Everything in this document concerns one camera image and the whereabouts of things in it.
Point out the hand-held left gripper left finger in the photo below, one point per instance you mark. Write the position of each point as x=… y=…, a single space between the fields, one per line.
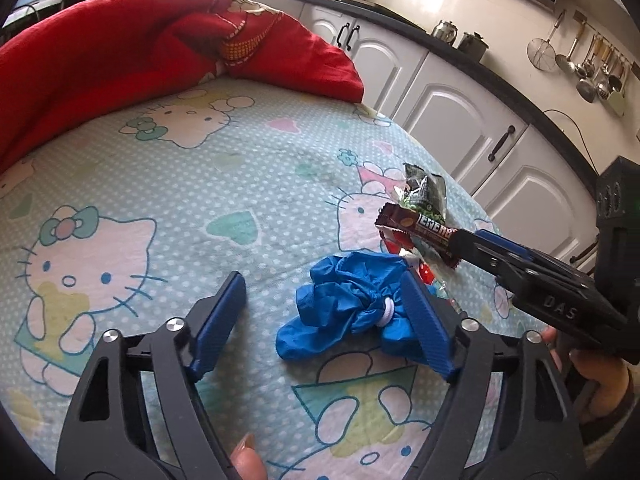
x=220 y=325

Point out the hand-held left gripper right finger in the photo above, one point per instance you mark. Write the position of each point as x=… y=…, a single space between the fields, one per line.
x=425 y=330

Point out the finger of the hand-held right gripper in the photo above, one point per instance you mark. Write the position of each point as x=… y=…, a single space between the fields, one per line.
x=480 y=252
x=507 y=244

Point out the brown chocolate bar wrapper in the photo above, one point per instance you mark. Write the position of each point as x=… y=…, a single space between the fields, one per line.
x=415 y=225

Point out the blue disposable glove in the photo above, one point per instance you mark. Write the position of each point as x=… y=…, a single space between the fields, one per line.
x=330 y=300

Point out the person's right forearm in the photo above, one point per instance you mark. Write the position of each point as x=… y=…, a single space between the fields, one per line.
x=615 y=432

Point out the person's right hand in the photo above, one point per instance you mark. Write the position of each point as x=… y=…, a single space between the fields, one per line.
x=597 y=377

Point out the person's left hand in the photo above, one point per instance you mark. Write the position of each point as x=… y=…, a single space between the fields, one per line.
x=248 y=460

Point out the red white candy wrapper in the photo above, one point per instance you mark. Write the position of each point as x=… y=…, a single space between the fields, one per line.
x=425 y=270

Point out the black green snack wrapper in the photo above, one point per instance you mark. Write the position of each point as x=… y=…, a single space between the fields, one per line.
x=425 y=190

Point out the cartoon cat printed bed sheet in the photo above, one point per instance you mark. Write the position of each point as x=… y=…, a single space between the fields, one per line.
x=200 y=200

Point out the white kitchen cabinet row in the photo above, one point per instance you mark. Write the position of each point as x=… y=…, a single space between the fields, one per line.
x=450 y=100

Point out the row of hanging kitchen utensils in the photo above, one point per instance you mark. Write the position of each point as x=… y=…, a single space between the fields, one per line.
x=544 y=54

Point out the dark lidded pot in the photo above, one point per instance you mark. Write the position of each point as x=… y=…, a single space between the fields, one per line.
x=472 y=45

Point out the steel kettle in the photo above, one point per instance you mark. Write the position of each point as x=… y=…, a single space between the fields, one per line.
x=445 y=30

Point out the red blanket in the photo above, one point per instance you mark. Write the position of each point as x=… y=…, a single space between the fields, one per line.
x=125 y=60

